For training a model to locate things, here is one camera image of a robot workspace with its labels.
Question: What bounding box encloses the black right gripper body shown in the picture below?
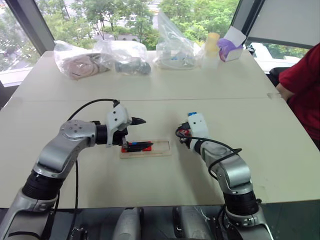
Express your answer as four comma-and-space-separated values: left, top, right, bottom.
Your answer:
175, 121, 193, 145

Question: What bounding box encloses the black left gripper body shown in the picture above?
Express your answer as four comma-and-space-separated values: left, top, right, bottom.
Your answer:
111, 127, 130, 148

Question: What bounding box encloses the red letter block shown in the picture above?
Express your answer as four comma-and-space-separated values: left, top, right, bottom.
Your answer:
121, 141, 153, 153

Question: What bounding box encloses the wooden letter tray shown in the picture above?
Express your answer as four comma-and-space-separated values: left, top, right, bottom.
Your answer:
119, 140, 173, 160

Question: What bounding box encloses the silver rounded robot body part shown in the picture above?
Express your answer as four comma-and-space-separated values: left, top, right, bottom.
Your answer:
116, 207, 141, 240

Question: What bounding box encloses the plastic bag with grey object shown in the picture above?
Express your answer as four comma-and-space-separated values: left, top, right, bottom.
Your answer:
92, 39, 152, 76

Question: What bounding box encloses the clear plastic cup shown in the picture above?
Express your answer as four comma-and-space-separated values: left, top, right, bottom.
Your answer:
200, 55, 220, 72

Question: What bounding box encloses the tall clear plastic bag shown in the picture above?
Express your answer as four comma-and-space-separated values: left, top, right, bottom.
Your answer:
152, 10, 204, 71

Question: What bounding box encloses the plastic bag with pink items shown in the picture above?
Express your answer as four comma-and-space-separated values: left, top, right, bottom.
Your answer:
53, 39, 114, 81

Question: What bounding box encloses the stack of yellow cups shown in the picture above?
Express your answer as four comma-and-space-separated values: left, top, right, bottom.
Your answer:
203, 32, 221, 59

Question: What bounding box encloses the purple and white carton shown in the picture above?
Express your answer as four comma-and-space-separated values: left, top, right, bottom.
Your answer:
216, 25, 247, 63

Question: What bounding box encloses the black chair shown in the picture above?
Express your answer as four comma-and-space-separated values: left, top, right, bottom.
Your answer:
268, 66, 284, 88

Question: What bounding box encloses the person in red shirt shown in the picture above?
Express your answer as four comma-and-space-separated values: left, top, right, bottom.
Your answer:
274, 41, 320, 152

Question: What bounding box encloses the white roller blind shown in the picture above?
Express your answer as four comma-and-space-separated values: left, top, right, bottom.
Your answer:
245, 0, 320, 50

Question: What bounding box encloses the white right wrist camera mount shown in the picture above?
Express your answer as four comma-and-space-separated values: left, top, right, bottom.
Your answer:
187, 112, 209, 151

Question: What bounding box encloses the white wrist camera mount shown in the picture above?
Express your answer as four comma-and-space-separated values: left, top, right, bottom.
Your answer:
187, 112, 209, 151
104, 102, 133, 149

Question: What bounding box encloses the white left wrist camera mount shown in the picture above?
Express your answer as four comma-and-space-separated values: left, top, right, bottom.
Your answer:
104, 102, 133, 149

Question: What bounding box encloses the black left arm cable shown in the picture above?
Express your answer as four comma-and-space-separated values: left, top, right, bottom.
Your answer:
66, 98, 121, 209

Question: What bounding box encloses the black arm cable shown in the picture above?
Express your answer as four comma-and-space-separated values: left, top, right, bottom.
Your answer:
66, 98, 121, 209
189, 136, 243, 180

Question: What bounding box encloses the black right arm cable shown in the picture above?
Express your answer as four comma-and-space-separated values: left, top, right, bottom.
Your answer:
189, 136, 243, 180

